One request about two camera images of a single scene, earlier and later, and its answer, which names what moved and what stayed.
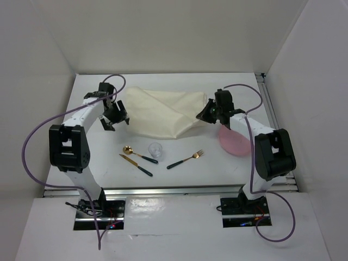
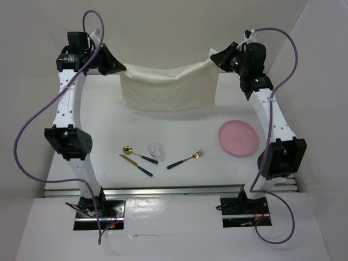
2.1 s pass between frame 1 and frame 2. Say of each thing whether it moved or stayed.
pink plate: stayed
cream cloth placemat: moved
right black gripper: moved
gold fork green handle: stayed
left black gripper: moved
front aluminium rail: stayed
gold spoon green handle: stayed
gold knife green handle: stayed
